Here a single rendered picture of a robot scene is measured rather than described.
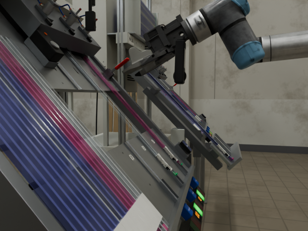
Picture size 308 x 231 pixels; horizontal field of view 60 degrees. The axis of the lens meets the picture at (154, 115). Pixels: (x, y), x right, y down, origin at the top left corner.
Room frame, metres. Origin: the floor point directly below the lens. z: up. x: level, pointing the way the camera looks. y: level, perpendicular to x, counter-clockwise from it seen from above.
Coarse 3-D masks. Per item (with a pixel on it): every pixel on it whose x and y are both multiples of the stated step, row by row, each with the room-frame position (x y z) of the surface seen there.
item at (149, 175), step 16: (128, 144) 0.67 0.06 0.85; (144, 144) 0.75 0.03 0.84; (128, 160) 0.60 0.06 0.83; (144, 160) 0.66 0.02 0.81; (144, 176) 0.60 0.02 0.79; (160, 176) 0.67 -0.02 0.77; (176, 176) 0.75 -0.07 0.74; (144, 192) 0.54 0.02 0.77; (160, 192) 0.60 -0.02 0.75; (176, 192) 0.68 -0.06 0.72; (48, 208) 0.32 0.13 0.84; (160, 208) 0.54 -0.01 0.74
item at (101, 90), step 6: (66, 54) 0.81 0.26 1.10; (72, 60) 0.81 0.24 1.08; (78, 66) 0.80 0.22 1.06; (84, 72) 0.80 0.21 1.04; (90, 78) 0.80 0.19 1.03; (96, 84) 0.79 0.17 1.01; (102, 90) 0.79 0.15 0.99; (108, 96) 0.79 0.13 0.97; (108, 102) 0.78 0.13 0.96; (114, 102) 0.79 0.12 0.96; (114, 108) 0.78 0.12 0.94; (120, 114) 0.77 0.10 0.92; (126, 120) 0.77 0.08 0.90; (132, 126) 0.76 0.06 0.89; (138, 132) 0.76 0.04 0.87; (144, 138) 0.76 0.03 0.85; (150, 144) 0.76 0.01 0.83; (150, 150) 0.75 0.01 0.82; (174, 174) 0.74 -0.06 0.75
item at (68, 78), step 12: (0, 12) 0.67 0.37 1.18; (0, 24) 0.62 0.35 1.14; (12, 36) 0.62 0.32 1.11; (24, 36) 0.67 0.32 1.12; (24, 48) 0.62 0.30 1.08; (36, 60) 0.62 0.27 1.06; (60, 60) 0.74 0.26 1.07; (84, 60) 0.91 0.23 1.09; (48, 72) 0.62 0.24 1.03; (60, 72) 0.68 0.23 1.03; (72, 72) 0.74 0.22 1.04; (60, 84) 0.62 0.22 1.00; (72, 84) 0.68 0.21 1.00; (84, 84) 0.75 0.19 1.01
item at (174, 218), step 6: (192, 168) 0.88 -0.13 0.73; (192, 174) 0.83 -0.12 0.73; (186, 180) 0.76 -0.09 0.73; (186, 186) 0.70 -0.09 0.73; (180, 192) 0.67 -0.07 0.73; (186, 192) 0.66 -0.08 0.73; (180, 198) 0.62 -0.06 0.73; (174, 204) 0.61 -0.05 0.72; (180, 204) 0.58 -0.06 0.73; (174, 210) 0.56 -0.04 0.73; (180, 210) 0.56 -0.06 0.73; (174, 216) 0.52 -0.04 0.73; (180, 216) 0.53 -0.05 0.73; (168, 222) 0.52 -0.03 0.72; (174, 222) 0.50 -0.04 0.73; (168, 228) 0.48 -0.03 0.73; (174, 228) 0.48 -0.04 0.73
